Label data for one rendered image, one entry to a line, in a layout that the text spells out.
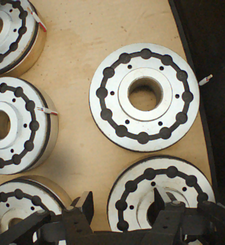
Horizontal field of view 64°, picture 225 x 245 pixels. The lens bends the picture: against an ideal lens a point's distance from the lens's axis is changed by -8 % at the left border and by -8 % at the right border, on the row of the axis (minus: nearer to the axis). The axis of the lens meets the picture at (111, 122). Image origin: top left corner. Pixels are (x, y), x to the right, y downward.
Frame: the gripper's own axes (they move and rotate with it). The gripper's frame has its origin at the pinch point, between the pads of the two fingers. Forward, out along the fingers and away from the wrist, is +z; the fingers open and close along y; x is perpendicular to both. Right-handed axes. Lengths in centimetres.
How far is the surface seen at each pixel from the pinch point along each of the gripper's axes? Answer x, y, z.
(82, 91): 10.5, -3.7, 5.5
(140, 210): -1.0, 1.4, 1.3
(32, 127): 7.0, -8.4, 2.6
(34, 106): 9.0, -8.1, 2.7
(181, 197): -0.1, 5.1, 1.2
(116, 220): -2.2, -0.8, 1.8
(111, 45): 15.4, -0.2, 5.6
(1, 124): 7.7, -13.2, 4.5
